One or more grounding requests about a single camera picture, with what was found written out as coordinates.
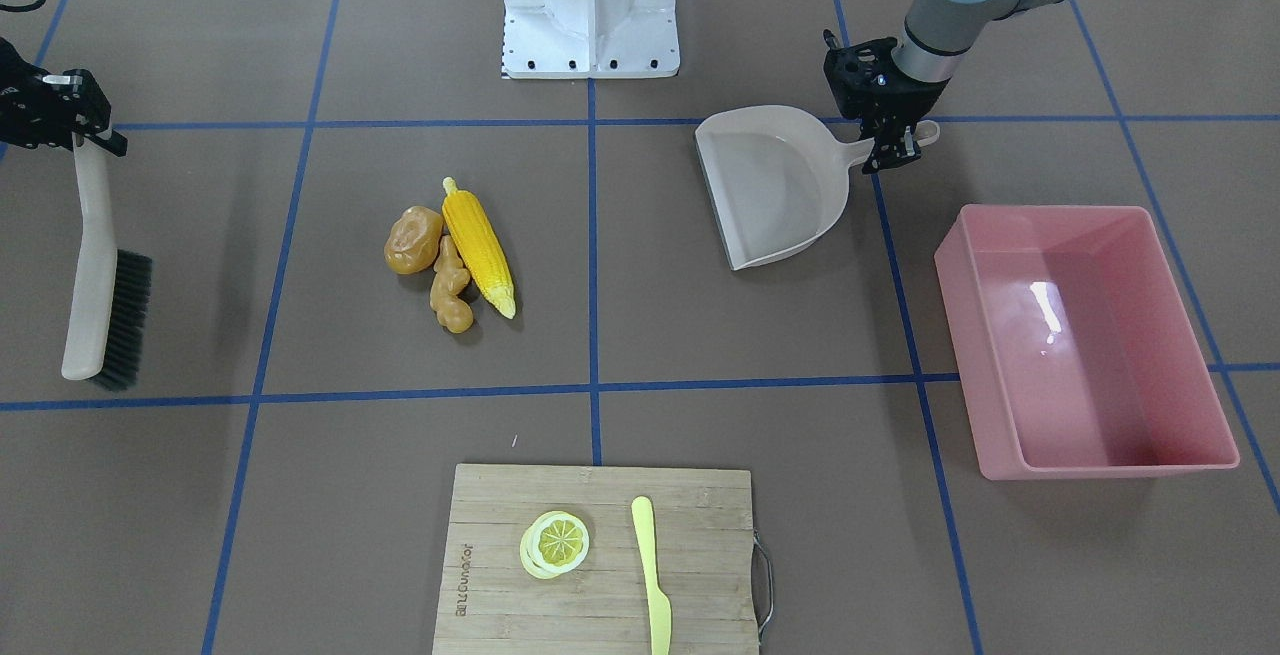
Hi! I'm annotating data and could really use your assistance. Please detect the beige brush black bristles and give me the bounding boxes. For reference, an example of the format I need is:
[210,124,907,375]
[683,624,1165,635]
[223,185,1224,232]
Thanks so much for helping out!
[61,136,154,391]

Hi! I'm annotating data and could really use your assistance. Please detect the yellow toy corn cob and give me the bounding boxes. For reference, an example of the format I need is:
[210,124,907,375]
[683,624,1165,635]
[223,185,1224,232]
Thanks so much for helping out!
[442,177,517,321]

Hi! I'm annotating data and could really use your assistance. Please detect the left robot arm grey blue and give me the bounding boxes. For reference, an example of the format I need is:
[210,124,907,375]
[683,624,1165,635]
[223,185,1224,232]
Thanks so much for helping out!
[823,0,1065,175]

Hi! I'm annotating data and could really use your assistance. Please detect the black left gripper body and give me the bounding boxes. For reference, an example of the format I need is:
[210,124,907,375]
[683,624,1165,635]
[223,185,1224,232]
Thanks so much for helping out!
[822,29,948,141]

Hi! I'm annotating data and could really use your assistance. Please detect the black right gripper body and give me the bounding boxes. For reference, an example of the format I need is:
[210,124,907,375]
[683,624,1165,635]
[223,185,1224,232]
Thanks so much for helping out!
[1,38,113,150]

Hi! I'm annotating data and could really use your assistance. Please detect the yellow lemon slices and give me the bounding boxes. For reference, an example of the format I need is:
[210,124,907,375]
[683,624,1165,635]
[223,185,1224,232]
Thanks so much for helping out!
[517,510,591,580]

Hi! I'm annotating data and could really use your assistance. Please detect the beige dustpan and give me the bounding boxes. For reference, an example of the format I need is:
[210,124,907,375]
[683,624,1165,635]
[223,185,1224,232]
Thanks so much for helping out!
[695,105,940,271]

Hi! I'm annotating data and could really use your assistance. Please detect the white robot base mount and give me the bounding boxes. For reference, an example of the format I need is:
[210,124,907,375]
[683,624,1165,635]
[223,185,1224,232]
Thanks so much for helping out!
[500,0,681,81]

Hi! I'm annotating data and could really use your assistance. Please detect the bamboo cutting board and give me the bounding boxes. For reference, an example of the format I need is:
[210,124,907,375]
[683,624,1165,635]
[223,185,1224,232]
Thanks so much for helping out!
[431,464,760,654]

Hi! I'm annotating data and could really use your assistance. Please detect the pink plastic bin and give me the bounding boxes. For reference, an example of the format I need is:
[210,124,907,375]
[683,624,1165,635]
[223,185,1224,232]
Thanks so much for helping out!
[934,203,1240,481]

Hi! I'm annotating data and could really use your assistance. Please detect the brown toy potato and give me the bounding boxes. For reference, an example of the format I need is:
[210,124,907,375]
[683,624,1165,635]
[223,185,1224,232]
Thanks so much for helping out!
[383,205,445,275]

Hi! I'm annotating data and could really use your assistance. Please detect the yellow plastic knife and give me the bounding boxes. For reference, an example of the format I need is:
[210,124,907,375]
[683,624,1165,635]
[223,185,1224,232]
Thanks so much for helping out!
[630,496,673,654]

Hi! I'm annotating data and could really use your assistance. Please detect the tan toy ginger root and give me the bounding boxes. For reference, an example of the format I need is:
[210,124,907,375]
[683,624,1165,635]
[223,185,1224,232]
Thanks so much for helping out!
[429,235,474,333]

